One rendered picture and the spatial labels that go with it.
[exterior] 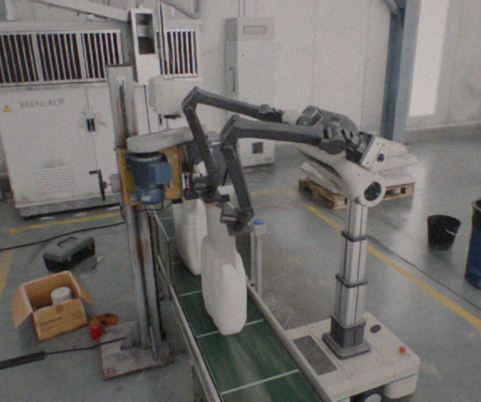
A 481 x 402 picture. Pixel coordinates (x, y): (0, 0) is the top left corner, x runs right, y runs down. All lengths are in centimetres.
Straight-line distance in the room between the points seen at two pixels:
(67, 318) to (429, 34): 737
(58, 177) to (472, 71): 758
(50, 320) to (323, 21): 583
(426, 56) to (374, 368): 686
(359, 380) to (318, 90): 560
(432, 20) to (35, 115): 661
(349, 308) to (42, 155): 379
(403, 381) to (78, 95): 406
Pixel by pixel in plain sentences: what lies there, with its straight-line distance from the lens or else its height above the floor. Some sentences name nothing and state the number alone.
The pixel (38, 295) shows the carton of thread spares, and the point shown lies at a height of 12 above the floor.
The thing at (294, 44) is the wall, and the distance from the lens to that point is 704.
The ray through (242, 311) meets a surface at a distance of 229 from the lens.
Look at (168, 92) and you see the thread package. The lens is 208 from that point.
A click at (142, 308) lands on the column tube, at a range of 276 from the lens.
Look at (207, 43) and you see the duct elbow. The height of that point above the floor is 184.
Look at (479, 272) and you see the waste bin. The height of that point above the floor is 15.
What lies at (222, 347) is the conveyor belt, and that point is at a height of 38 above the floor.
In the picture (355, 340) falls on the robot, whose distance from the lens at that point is 247.
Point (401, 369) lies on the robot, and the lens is 251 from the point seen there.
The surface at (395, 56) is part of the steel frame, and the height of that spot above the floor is 156.
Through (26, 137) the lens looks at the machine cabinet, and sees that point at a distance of 507.
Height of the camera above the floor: 186
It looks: 20 degrees down
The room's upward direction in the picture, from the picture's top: 1 degrees counter-clockwise
